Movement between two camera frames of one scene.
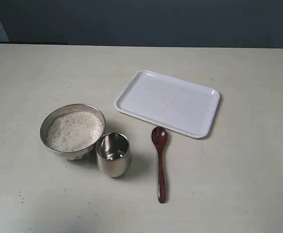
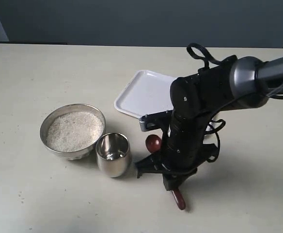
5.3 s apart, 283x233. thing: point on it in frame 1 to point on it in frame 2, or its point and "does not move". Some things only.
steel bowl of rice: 72,130 does not move
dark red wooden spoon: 159,135 to 153,144
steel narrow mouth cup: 112,150 does not move
